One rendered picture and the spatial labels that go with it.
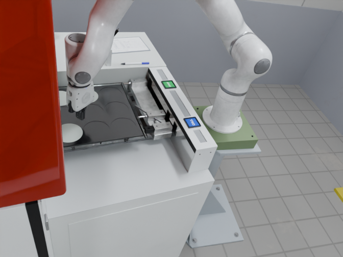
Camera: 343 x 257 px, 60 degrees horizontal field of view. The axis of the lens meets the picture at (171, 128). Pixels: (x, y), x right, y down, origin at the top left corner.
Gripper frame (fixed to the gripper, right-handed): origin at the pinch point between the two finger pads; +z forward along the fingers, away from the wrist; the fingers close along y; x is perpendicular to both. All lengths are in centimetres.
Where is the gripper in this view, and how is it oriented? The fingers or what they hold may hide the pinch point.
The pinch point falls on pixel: (80, 113)
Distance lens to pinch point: 119.4
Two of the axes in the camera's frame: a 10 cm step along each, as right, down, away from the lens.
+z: -1.9, 7.2, 6.7
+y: 5.0, -5.2, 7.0
